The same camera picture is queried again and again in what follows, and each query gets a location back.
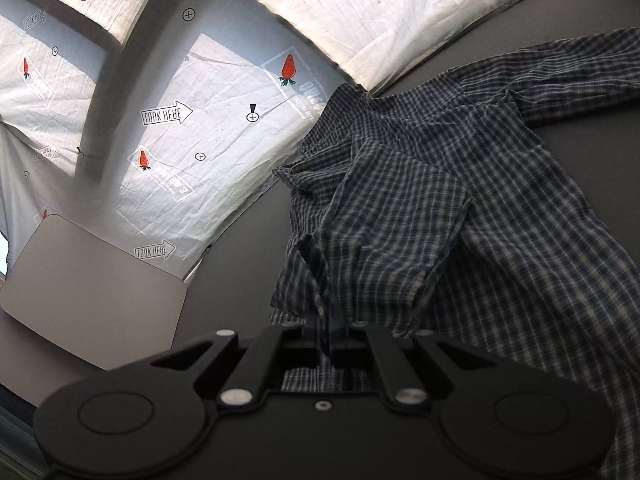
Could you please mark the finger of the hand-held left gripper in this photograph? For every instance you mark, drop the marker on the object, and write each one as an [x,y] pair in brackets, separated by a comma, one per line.
[347,342]
[300,342]

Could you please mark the blue checked shirt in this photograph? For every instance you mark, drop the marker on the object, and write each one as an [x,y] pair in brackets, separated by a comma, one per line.
[475,200]

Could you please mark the white rounded board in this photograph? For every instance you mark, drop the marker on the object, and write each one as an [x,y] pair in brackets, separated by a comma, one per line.
[90,285]

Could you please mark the white printed backdrop sheet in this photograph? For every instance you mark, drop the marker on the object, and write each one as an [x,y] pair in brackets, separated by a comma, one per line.
[225,85]

